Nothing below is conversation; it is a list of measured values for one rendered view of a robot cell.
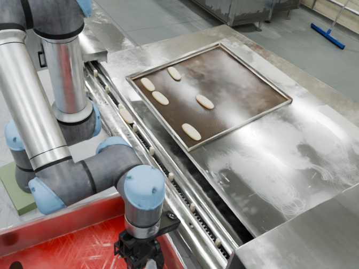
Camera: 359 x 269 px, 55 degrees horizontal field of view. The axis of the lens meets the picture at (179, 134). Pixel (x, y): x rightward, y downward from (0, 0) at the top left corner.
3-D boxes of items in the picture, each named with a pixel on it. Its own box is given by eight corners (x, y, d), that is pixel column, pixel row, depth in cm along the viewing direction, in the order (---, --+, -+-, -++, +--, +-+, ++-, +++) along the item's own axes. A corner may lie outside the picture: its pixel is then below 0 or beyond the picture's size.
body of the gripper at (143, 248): (113, 255, 81) (112, 227, 73) (140, 234, 86) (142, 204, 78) (134, 279, 78) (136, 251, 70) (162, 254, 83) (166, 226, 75)
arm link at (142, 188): (151, 155, 69) (174, 184, 64) (149, 190, 76) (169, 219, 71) (115, 168, 65) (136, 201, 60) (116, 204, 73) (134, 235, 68)
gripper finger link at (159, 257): (148, 267, 85) (141, 241, 81) (154, 262, 86) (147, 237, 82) (161, 277, 82) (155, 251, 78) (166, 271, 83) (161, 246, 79)
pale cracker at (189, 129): (179, 126, 133) (179, 124, 132) (187, 122, 134) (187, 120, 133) (195, 142, 127) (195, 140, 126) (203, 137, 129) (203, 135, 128)
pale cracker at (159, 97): (149, 94, 147) (149, 92, 146) (157, 91, 148) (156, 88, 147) (163, 107, 141) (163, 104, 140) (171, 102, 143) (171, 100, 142)
